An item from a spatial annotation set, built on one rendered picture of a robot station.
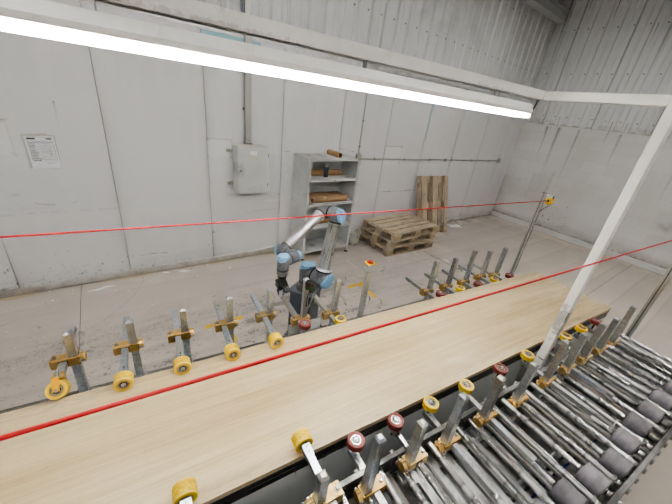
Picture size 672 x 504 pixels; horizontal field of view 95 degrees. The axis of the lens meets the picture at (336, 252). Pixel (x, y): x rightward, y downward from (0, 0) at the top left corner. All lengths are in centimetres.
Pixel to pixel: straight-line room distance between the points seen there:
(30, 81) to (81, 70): 41
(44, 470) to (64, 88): 325
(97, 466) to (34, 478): 19
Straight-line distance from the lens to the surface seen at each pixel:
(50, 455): 178
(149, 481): 158
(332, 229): 267
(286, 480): 165
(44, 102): 414
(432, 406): 183
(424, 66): 166
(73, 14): 121
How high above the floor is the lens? 223
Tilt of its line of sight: 25 degrees down
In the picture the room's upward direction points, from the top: 8 degrees clockwise
